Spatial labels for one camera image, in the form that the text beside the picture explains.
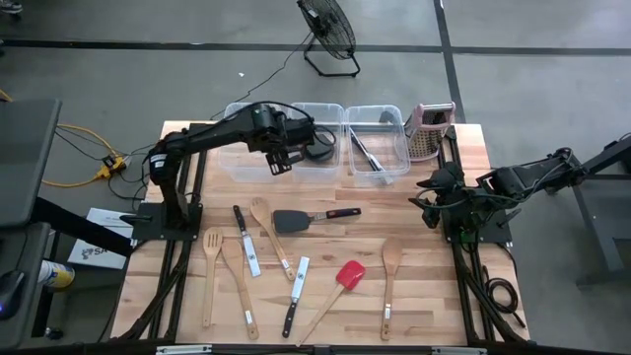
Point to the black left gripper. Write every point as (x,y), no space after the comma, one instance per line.
(296,135)

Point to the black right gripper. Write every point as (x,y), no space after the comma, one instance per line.
(451,194)

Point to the solid wooden spatula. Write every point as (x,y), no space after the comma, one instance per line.
(232,256)
(392,256)

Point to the slotted wooden spoon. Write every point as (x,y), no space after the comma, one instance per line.
(210,286)

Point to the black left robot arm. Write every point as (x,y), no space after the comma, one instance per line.
(207,133)

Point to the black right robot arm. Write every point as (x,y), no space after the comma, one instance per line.
(532,177)

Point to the clear plastic bin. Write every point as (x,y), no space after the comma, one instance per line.
(236,167)
(394,148)
(320,172)

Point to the black floor fan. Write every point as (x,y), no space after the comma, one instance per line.
(328,24)

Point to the black metal stand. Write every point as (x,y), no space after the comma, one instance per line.
(591,222)

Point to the yellow power plug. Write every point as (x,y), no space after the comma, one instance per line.
(104,172)

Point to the white paper with logo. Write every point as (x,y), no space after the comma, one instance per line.
(98,254)

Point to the black desk beam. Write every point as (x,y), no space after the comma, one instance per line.
(79,224)

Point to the dark grey desk panel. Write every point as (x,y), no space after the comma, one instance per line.
(29,246)
(24,158)

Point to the yellow and white can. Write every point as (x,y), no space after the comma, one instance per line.
(56,274)

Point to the person's shoe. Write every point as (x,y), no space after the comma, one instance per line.
(11,7)

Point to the black computer mouse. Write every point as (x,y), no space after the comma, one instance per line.
(11,293)

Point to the black aluminium table frame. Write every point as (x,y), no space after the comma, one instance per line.
(446,153)

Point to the silver hinge bracket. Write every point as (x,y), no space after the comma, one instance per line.
(182,350)
(458,351)

